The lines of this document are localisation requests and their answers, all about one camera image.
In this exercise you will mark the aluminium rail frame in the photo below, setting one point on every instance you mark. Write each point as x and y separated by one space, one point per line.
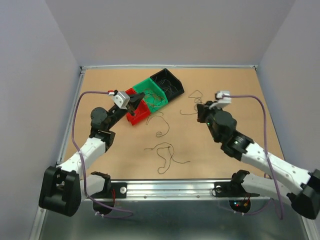
170 155

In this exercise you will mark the black plastic bin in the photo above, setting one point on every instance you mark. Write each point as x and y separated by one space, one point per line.
169 84

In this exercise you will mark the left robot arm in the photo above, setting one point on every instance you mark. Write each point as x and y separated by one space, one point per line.
66 185

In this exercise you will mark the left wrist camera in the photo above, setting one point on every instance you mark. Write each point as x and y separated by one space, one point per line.
121 99

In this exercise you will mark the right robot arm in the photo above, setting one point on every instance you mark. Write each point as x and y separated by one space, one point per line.
297 187

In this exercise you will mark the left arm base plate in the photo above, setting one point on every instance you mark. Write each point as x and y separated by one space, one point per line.
117 191

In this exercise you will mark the green plastic bin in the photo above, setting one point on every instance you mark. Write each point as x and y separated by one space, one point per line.
155 98

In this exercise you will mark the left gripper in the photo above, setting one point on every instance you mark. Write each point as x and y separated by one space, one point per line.
135 99

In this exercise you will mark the red plastic bin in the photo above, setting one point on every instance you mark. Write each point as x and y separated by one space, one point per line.
140 114

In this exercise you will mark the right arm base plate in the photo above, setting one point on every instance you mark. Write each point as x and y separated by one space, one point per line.
228 189

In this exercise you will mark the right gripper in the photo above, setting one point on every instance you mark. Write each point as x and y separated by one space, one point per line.
203 109

